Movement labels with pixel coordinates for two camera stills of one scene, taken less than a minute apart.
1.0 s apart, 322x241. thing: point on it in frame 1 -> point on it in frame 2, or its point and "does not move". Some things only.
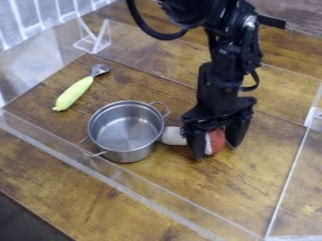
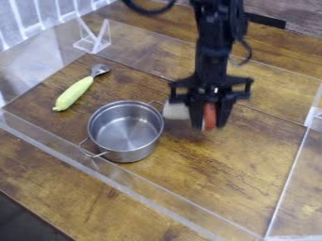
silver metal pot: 124,131 does not move
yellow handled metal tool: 76,88 does not move
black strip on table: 271,22 does not move
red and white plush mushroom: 213,139 -> 176,117
